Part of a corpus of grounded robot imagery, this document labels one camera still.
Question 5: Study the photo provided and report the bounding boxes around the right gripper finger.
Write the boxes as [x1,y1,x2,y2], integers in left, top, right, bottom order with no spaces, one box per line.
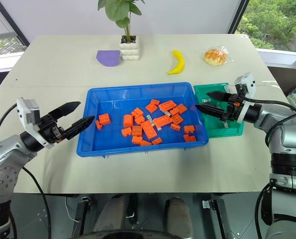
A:
[195,104,226,120]
[206,91,232,102]

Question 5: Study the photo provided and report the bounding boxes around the green plastic tray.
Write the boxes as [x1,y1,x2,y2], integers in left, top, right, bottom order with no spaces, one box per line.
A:
[193,83,245,138]

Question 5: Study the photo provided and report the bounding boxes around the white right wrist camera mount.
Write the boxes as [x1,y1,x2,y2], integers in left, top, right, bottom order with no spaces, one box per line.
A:
[234,72,257,124]

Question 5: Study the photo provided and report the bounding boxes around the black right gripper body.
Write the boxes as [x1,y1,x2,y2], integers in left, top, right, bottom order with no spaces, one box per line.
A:
[221,93,246,122]

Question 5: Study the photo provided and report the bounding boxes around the black table frame bracket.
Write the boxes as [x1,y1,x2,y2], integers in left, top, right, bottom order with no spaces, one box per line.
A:
[201,199,230,239]
[74,196,93,236]

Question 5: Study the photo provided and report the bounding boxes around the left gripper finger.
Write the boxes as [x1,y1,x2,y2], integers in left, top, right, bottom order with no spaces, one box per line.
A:
[49,101,82,121]
[62,115,96,140]

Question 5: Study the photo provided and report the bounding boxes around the thin white cable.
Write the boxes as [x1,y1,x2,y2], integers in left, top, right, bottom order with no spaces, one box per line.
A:
[64,196,80,223]

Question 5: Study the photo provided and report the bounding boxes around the bread bun in clear wrapper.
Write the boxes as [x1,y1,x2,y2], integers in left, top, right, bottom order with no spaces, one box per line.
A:
[202,46,234,67]

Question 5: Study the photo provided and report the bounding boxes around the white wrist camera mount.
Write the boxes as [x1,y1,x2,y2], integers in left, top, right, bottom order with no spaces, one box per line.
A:
[16,97,52,149]
[234,72,257,124]

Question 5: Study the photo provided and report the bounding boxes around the blue plastic bin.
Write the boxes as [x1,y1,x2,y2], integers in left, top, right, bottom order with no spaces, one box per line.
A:
[76,82,210,159]

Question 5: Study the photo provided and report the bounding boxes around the green leafy plant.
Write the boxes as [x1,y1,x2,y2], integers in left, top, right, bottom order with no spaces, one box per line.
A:
[97,0,145,42]

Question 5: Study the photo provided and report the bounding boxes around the purple foam piece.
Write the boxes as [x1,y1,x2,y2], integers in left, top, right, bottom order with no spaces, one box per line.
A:
[96,50,120,67]

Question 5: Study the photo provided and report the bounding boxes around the black window frame bar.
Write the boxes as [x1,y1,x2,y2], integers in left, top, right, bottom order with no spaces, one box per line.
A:
[0,0,30,47]
[226,0,250,35]

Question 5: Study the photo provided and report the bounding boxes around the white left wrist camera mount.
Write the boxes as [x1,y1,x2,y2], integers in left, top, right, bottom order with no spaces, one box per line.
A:
[16,97,52,149]

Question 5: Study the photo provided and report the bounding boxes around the dark rounded base shape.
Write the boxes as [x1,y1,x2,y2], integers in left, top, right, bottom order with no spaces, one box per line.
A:
[84,230,168,239]

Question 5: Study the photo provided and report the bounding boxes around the grey rounded leg cover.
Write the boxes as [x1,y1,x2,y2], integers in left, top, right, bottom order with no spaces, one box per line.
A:
[93,195,128,234]
[166,196,194,239]

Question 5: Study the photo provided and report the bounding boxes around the yellow banana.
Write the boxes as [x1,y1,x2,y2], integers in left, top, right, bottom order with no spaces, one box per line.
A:
[167,50,185,75]

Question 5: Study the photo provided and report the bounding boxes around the white bubble plant pot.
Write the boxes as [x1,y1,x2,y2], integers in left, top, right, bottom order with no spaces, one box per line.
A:
[119,35,141,61]

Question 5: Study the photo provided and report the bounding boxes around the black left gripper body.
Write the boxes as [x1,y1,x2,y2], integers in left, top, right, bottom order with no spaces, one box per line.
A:
[39,113,67,144]

